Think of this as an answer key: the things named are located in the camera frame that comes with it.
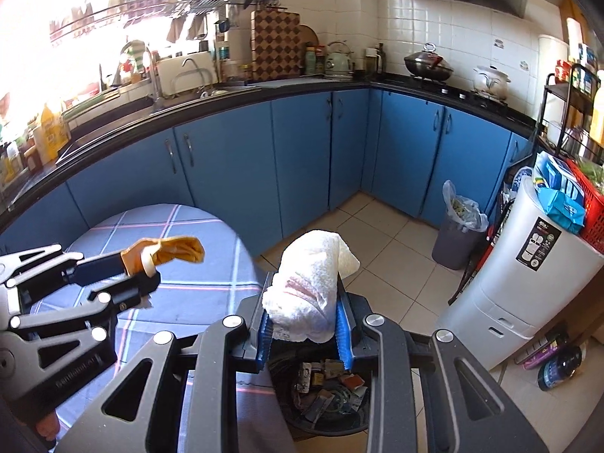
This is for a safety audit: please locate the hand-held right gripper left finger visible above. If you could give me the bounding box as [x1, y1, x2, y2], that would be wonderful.
[57, 294, 275, 453]

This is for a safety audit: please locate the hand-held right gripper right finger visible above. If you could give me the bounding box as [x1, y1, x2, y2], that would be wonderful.
[336, 291, 549, 453]

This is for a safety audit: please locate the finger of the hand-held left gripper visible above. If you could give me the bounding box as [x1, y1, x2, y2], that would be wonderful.
[0, 244, 126, 288]
[0, 273, 161, 346]

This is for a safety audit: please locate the yellow brown wrapper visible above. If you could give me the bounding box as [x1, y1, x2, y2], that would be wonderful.
[120, 236, 206, 277]

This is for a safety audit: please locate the white tissue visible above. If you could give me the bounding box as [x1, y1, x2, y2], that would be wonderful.
[262, 230, 361, 344]

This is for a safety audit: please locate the black trash bin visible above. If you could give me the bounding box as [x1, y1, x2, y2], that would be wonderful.
[268, 344, 374, 439]

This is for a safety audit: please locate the person's left hand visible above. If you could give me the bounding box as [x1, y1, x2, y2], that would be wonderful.
[37, 413, 61, 439]

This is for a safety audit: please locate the round table with blue cloth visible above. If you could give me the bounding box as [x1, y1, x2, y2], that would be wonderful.
[28, 204, 296, 453]

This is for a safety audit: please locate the yellow oil bottle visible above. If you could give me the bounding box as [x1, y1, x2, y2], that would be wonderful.
[40, 104, 71, 159]

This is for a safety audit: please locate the kitchen sink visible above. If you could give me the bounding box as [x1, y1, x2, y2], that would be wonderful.
[57, 86, 258, 156]

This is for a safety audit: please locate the grey bin with plastic bag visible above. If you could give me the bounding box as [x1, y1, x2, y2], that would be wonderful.
[431, 180, 490, 271]

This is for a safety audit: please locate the white tall appliance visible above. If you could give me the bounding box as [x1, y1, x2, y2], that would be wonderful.
[434, 165, 604, 371]

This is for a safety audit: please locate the purple bottle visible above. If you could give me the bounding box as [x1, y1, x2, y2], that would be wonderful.
[521, 328, 569, 370]

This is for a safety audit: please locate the blue bottle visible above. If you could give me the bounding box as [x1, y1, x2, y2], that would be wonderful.
[538, 345, 583, 391]

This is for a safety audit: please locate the green striped towel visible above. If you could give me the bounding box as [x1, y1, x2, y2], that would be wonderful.
[120, 40, 147, 74]

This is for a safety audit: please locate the blue wet wipes pack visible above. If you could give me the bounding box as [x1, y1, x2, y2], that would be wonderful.
[538, 186, 587, 235]

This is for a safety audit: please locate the black kitchen countertop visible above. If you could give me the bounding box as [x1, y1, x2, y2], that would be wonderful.
[0, 73, 541, 211]

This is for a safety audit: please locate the blue white box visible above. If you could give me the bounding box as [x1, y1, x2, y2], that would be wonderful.
[538, 153, 583, 199]

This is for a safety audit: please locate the red plastic basket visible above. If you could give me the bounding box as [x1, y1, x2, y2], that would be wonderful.
[566, 158, 604, 258]

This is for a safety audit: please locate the pale green kettle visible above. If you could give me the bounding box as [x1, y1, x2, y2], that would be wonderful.
[325, 41, 354, 79]

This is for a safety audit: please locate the checkered wooden cutting board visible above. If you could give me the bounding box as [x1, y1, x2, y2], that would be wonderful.
[250, 9, 303, 81]

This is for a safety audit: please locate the black wok with lid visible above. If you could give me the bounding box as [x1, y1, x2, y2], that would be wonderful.
[403, 42, 455, 82]

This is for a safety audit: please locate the round wooden cutting board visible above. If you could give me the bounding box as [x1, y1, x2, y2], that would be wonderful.
[297, 23, 320, 76]

